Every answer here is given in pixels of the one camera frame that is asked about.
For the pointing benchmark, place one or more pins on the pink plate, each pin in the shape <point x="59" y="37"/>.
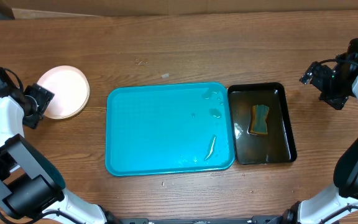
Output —
<point x="70" y="88"/>

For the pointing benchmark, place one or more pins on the white plate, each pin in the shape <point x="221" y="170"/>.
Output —
<point x="76" y="114"/>

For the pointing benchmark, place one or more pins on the brown cardboard panel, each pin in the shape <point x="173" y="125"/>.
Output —
<point x="172" y="7"/>

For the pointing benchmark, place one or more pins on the teal plastic tray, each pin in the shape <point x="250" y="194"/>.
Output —
<point x="168" y="129"/>

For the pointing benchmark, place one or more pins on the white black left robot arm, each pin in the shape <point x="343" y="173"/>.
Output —
<point x="30" y="185"/>

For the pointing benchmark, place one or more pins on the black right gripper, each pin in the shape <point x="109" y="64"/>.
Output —
<point x="318" y="84"/>

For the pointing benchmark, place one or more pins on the yellow green sponge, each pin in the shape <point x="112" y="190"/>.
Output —
<point x="258" y="123"/>

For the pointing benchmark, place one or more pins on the black water tray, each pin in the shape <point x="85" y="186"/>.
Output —
<point x="278" y="146"/>

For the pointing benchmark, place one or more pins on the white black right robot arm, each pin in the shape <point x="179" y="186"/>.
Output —
<point x="340" y="198"/>

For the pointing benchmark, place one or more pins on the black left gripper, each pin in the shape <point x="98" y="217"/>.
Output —
<point x="44" y="97"/>

